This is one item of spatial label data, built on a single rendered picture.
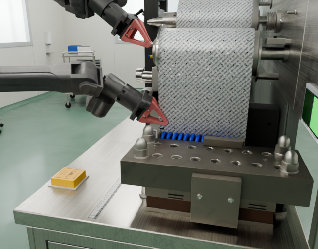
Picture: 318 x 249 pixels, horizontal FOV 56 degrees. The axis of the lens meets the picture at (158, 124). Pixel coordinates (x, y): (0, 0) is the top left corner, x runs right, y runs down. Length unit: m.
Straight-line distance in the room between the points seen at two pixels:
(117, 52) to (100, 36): 0.50
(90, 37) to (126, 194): 6.37
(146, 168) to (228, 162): 0.18
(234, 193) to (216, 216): 0.07
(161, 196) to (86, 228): 0.18
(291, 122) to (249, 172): 0.24
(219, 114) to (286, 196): 0.27
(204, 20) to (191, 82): 0.29
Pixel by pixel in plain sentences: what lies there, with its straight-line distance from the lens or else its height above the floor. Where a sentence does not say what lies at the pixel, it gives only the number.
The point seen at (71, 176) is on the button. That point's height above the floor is 0.92.
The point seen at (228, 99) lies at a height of 1.14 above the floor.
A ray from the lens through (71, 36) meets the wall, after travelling 7.27.
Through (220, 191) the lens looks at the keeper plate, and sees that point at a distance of 0.64.
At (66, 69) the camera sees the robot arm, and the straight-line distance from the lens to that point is 0.78.
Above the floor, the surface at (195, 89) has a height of 1.16.
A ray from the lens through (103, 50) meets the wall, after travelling 6.95.
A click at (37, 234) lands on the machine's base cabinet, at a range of 0.82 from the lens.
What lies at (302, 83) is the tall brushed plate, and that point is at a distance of 0.65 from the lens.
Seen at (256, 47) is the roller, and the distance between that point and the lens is 0.79.
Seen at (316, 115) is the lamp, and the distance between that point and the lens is 0.51.
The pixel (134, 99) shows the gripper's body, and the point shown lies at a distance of 0.79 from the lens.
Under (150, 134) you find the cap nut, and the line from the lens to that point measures 0.77.
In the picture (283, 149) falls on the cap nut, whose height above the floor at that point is 1.04.
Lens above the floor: 1.31
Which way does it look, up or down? 18 degrees down
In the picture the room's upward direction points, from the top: straight up
